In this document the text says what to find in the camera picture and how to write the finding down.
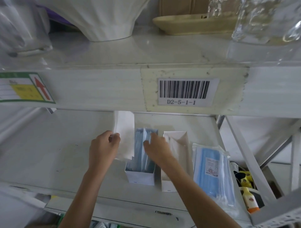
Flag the person's right hand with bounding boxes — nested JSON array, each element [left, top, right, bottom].
[[143, 133, 174, 166]]

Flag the person's left hand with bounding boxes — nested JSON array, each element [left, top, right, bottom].
[[89, 131, 121, 168]]

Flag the blue face masks bundle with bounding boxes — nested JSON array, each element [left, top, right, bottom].
[[127, 127, 156, 171]]

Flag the white mask box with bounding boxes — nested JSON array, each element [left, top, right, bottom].
[[113, 111, 156, 186]]

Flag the person's right forearm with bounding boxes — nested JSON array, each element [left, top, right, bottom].
[[161, 154, 243, 228]]

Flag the person's left forearm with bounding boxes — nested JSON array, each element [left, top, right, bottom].
[[57, 162, 113, 228]]

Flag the white empty carton box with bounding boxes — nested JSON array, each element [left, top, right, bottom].
[[161, 131, 189, 193]]

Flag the white metal shelf rack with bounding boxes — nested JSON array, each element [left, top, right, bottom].
[[0, 31, 301, 228]]

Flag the white barcode label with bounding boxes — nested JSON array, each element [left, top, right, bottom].
[[158, 78, 220, 107]]

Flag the blue masks in plastic pack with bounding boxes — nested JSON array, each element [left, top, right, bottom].
[[192, 143, 236, 210]]

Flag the green label with red arrow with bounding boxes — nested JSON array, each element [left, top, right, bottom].
[[0, 72, 56, 104]]

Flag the yellow black handheld tool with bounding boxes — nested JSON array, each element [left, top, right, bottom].
[[232, 162, 254, 188]]

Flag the yellow tool with orange tip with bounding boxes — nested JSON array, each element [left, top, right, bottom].
[[238, 187, 261, 214]]

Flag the white plastic bag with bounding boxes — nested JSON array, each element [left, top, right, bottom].
[[0, 184, 52, 228]]

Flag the white ribbed vase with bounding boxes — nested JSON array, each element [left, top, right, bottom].
[[37, 0, 151, 43]]

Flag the purple flat item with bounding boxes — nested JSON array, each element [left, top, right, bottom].
[[44, 7, 79, 27]]

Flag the beige oval tray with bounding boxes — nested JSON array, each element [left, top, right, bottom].
[[152, 13, 238, 36]]

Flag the clear plastic wrapped package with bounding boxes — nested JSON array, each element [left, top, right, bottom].
[[0, 0, 54, 57]]

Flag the brown cardboard box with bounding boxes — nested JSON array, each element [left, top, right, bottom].
[[158, 0, 210, 17]]

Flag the clear crinkled plastic bag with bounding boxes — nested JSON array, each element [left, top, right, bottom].
[[208, 0, 301, 45]]

